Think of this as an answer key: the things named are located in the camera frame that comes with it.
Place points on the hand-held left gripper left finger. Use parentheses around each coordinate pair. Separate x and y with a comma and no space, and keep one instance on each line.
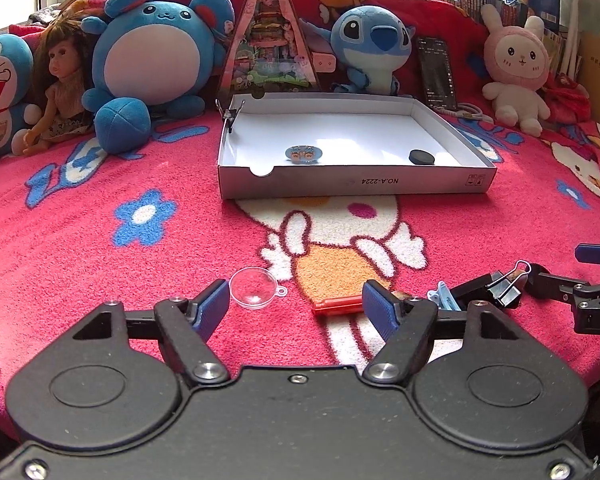
(212,306)

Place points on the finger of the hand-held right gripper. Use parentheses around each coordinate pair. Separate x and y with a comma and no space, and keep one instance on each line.
(599,253)
(555,285)

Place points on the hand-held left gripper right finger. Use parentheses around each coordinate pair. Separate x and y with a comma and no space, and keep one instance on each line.
(380,307)

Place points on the red plastic tube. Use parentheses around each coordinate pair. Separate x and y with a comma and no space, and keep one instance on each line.
(337,306)

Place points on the shiny black binder clip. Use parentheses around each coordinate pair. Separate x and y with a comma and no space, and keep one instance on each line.
(505,287)

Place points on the white cardboard box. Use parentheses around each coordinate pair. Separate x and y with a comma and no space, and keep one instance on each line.
(340,130)

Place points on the clear plastic half sphere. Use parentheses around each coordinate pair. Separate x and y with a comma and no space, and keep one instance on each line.
(252,287)

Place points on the light blue hair clip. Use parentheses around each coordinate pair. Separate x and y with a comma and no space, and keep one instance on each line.
(445,297)

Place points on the black wedge-shaped object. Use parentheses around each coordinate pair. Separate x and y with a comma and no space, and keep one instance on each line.
(472,287)

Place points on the red crumpled cloth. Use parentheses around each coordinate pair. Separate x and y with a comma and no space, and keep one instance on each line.
(567,100)

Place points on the black round puck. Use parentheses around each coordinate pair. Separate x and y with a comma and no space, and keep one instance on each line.
(422,156)

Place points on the round printed badge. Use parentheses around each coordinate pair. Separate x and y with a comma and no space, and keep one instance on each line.
(302,154)

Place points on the small black binder clip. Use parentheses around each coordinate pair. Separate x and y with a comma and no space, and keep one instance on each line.
(228,112)

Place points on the pink bunny plush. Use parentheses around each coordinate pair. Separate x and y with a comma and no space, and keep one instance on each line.
(515,75)

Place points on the white folding rack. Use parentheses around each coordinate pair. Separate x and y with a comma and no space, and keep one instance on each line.
(572,25)

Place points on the black smartphone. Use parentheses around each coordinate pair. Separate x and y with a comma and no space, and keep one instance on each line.
(436,72)

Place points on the round blue mouse plush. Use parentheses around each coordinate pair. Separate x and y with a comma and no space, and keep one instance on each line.
(150,67)

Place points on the pink toy block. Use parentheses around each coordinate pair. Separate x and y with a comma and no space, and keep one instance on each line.
(323,62)

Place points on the blue alien plush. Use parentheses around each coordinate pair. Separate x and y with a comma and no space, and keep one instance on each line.
(367,50)

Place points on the brown-haired doll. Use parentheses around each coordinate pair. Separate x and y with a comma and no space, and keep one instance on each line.
(60,90)

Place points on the triangular brick toy display case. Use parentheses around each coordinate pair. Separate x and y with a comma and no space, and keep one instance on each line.
(267,35)

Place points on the blue cat robot plush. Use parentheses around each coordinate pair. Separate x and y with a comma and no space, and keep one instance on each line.
(0,95)

